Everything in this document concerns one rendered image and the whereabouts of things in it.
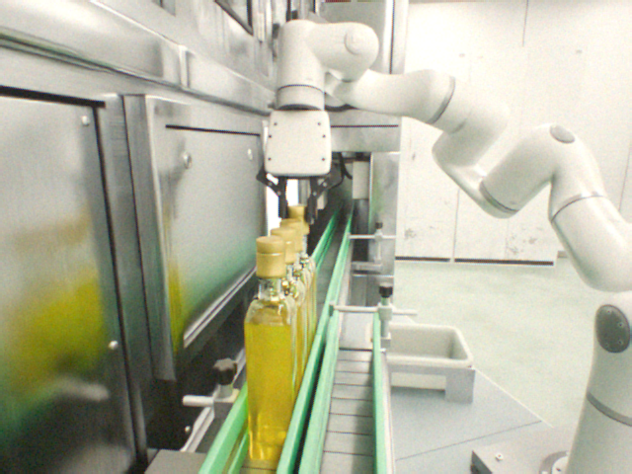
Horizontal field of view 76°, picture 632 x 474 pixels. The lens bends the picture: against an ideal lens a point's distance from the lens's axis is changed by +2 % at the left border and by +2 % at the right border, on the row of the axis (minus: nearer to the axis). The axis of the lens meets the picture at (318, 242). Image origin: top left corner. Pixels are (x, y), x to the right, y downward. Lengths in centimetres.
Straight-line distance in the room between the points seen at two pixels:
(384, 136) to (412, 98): 85
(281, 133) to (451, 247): 400
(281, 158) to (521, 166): 38
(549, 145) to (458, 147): 14
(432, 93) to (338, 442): 54
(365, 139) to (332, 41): 93
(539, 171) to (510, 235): 394
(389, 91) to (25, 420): 67
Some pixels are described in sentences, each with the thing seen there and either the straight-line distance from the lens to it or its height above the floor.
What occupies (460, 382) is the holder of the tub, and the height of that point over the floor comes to 80.
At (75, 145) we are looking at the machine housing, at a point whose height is 127.
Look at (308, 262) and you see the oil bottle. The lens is 63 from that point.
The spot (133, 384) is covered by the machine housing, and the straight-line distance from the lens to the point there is 55.
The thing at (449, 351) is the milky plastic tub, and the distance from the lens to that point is 105.
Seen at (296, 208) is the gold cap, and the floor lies 117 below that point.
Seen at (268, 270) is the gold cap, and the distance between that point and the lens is 46.
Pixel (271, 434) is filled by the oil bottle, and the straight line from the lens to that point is 55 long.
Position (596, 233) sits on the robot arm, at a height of 115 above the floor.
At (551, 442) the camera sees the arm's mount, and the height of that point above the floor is 79.
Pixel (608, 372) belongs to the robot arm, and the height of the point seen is 99.
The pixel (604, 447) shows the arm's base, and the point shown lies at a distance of 69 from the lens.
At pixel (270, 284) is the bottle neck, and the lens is 47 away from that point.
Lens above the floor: 127
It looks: 14 degrees down
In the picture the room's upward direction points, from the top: straight up
